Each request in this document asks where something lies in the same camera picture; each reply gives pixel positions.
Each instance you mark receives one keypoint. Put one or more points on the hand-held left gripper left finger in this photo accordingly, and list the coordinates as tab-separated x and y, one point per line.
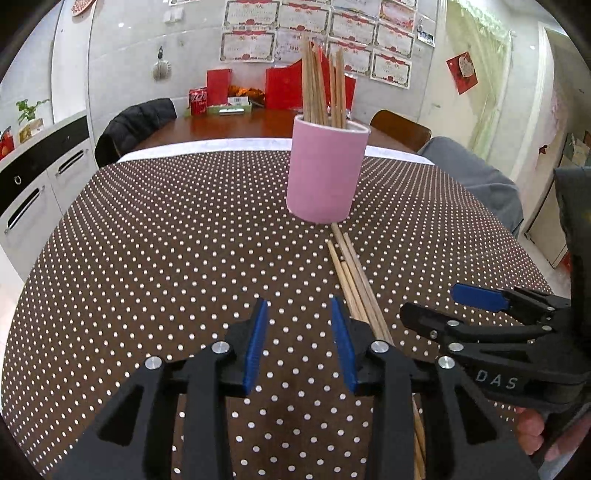
256	344

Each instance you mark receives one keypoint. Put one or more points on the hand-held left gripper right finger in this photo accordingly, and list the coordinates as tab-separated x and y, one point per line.
344	344

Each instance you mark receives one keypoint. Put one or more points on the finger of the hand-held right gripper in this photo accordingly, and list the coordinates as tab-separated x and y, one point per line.
475	295
425	318

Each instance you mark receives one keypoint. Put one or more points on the pile of wooden chopsticks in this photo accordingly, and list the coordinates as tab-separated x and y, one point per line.
355	286

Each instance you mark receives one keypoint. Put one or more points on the pink cup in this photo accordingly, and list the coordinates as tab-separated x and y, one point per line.
323	175

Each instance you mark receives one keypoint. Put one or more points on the bunch of chopsticks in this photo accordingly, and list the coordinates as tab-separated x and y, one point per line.
314	87

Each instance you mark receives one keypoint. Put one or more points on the person's right hand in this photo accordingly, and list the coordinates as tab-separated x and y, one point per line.
528	431

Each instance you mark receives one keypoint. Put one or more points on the brown polka dot tablecloth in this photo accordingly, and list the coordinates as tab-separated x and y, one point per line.
161	254

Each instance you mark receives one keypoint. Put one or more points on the wooden chair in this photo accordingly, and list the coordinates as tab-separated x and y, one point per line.
401	131

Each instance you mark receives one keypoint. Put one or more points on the white table cloth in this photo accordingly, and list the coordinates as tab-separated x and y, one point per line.
207	146

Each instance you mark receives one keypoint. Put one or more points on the light green curtain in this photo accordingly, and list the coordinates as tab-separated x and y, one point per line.
480	69

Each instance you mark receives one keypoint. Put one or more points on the green tray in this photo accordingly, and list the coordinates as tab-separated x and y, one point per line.
214	110

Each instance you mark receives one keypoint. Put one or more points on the red soda can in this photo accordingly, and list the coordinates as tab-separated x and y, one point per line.
198	104

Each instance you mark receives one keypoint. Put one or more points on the black jacket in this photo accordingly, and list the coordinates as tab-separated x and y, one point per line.
134	127

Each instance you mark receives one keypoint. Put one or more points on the orange snack packets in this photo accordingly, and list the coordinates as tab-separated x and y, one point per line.
244	92

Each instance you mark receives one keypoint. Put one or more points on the red gift bag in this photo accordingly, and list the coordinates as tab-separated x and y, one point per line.
284	90

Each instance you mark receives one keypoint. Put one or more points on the red flat box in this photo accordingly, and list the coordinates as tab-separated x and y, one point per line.
219	87

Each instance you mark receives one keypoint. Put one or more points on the white and black cabinet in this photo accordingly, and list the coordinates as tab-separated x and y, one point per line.
41	175

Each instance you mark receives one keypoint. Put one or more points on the grey hanging ornament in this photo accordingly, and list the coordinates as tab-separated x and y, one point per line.
162	69

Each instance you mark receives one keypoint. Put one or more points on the potted green plant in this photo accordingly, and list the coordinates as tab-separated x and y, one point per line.
30	115

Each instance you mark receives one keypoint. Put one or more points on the red heart wall card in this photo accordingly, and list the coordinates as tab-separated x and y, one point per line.
461	71

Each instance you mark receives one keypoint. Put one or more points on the small wall photo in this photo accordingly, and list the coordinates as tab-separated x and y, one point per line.
426	34

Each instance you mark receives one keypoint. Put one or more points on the wall of paper certificates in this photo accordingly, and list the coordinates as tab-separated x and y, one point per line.
286	18

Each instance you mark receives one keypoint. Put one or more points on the white wall socket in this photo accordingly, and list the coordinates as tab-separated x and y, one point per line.
173	16

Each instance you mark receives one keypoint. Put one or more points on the round red wall ornament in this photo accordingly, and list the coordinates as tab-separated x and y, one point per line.
83	7

